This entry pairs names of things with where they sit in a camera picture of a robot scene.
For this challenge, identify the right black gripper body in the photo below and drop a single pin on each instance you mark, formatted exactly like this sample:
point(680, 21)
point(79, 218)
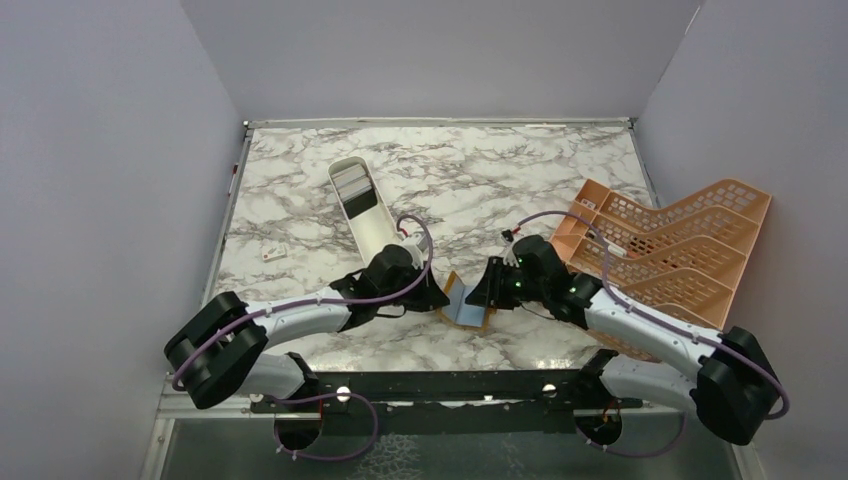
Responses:
point(514, 287)

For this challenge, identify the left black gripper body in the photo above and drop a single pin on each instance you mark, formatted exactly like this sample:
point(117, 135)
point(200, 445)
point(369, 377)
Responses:
point(413, 298)

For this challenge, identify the yellow leather card holder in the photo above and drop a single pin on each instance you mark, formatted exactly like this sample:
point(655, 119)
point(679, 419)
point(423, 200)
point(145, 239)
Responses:
point(458, 313)

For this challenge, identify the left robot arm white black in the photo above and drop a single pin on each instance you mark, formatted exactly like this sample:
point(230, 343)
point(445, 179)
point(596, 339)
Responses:
point(218, 352)

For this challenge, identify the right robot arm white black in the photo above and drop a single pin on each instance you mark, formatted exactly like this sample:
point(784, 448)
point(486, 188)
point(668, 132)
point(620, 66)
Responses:
point(723, 378)

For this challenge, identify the white oblong card tray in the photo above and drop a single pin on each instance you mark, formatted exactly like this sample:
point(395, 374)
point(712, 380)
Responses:
point(373, 229)

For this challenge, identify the stack of cards in tray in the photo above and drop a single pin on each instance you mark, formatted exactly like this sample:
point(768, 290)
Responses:
point(355, 190)

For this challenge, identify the white marker in rack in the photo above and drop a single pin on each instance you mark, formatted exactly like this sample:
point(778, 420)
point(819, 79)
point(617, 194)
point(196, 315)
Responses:
point(614, 249)

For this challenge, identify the small white red tag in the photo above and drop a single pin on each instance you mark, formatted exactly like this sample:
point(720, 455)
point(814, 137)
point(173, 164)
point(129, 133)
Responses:
point(272, 252)

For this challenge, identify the orange plastic file rack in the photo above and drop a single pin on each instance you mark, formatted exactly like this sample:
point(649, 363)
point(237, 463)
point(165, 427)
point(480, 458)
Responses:
point(685, 260)

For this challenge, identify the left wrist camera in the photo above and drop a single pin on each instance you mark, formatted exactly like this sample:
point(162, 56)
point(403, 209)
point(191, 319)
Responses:
point(417, 246)

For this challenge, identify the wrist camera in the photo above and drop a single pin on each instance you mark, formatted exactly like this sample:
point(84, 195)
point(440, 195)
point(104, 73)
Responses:
point(509, 237)
point(417, 246)

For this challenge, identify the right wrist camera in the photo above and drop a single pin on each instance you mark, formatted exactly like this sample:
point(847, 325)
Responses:
point(509, 237)

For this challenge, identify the black metal base rail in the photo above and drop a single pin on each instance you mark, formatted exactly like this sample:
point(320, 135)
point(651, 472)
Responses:
point(445, 402)

